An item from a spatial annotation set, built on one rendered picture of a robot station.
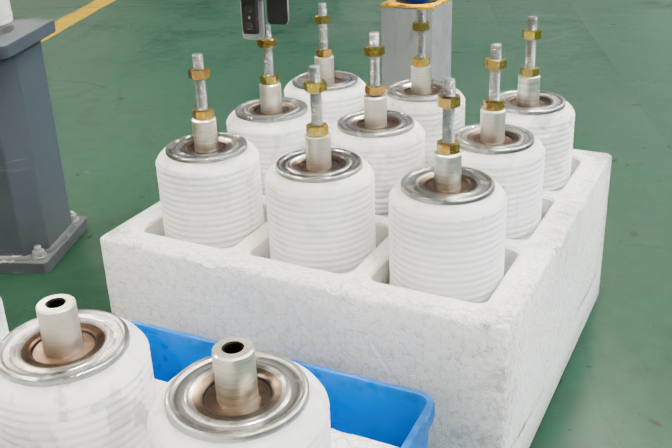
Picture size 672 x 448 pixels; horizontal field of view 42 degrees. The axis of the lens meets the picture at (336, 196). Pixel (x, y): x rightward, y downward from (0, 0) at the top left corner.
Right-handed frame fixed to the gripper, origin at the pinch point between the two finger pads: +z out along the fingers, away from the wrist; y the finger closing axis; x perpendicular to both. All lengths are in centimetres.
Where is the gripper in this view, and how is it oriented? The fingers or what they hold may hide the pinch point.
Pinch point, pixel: (266, 18)
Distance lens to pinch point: 88.5
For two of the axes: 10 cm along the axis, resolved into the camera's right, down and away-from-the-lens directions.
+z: 0.2, 9.2, 4.0
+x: -9.6, -0.9, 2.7
